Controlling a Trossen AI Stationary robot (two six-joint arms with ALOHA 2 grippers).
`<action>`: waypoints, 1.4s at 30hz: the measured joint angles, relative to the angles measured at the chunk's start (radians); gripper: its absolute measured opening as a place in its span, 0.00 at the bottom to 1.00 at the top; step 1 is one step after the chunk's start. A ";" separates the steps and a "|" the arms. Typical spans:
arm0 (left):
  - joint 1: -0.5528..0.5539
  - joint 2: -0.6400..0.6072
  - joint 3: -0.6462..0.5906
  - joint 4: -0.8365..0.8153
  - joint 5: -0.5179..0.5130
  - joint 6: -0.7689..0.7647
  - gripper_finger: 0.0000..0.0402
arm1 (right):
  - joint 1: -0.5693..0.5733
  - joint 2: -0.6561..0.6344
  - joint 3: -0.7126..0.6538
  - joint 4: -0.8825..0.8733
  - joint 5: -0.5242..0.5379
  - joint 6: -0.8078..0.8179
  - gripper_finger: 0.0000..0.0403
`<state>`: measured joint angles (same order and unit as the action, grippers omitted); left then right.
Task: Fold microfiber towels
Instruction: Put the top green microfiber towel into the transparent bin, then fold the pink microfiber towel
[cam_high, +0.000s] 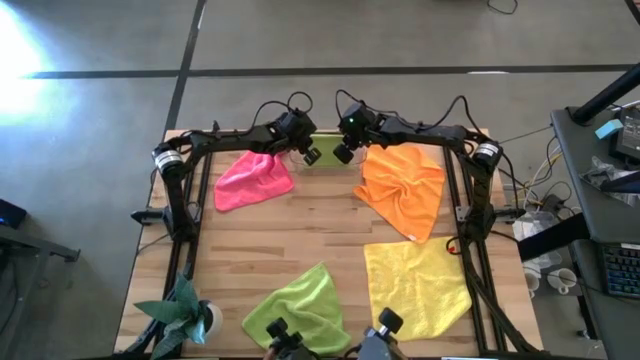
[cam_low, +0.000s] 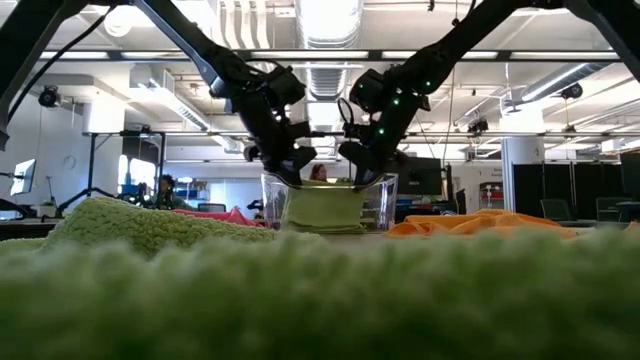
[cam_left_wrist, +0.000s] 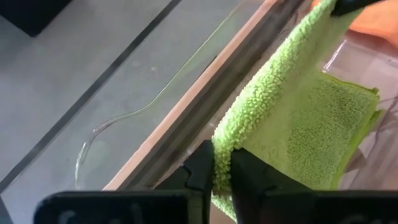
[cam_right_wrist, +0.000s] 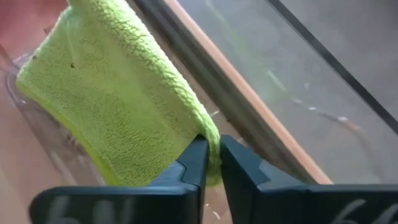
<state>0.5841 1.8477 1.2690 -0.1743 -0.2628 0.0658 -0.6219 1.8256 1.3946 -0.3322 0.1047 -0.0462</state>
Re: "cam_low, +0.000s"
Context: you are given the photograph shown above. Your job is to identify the black computer monitor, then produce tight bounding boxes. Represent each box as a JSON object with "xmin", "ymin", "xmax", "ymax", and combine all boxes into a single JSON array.
[
  {"xmin": 619, "ymin": 152, "xmax": 640, "ymax": 199},
  {"xmin": 397, "ymin": 157, "xmax": 444, "ymax": 197}
]

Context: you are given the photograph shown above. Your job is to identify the black tripod stand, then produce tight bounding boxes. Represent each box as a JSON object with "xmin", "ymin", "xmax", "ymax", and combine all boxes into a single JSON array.
[{"xmin": 55, "ymin": 129, "xmax": 167, "ymax": 214}]

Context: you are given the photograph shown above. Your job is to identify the black overhead crossbar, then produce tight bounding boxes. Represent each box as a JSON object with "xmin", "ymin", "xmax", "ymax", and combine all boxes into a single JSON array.
[{"xmin": 37, "ymin": 48, "xmax": 624, "ymax": 64}]

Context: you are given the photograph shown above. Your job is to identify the black ceiling camera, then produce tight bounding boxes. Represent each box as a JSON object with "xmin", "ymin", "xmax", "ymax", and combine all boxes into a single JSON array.
[
  {"xmin": 37, "ymin": 84, "xmax": 62, "ymax": 109},
  {"xmin": 559, "ymin": 82, "xmax": 584, "ymax": 101}
]

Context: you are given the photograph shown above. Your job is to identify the pink microfiber towel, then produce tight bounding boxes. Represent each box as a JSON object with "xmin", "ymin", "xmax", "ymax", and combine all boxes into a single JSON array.
[{"xmin": 169, "ymin": 207, "xmax": 264, "ymax": 229}]

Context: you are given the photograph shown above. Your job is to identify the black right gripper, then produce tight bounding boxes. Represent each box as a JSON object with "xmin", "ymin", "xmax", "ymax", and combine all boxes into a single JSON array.
[{"xmin": 338, "ymin": 107, "xmax": 406, "ymax": 187}]

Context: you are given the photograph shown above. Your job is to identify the orange microfiber towel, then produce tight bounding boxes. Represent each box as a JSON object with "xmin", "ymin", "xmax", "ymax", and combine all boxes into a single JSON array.
[{"xmin": 383, "ymin": 208, "xmax": 599, "ymax": 240}]

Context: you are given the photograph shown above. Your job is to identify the clear plastic bin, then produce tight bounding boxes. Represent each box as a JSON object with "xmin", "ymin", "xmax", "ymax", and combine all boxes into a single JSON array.
[{"xmin": 259, "ymin": 172, "xmax": 400, "ymax": 234}]

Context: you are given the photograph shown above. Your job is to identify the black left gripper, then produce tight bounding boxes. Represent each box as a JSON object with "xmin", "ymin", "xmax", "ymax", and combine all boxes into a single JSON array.
[{"xmin": 238, "ymin": 88, "xmax": 318, "ymax": 186}]

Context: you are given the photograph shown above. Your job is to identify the white screen computer monitor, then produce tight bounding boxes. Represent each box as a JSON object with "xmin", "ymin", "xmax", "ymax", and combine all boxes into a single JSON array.
[{"xmin": 9, "ymin": 158, "xmax": 38, "ymax": 197}]

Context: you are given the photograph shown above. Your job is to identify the silver ventilation duct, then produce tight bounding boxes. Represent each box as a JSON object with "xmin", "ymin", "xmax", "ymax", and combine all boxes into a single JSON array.
[{"xmin": 294, "ymin": 0, "xmax": 365, "ymax": 159}]

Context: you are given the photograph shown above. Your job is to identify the lime green microfiber towel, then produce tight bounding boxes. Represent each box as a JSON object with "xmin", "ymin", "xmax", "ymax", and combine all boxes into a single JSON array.
[
  {"xmin": 280, "ymin": 179, "xmax": 369, "ymax": 235},
  {"xmin": 0, "ymin": 195, "xmax": 640, "ymax": 360}
]

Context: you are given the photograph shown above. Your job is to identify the black room partition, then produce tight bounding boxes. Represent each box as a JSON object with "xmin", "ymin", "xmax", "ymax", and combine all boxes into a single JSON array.
[{"xmin": 513, "ymin": 162, "xmax": 624, "ymax": 221}]

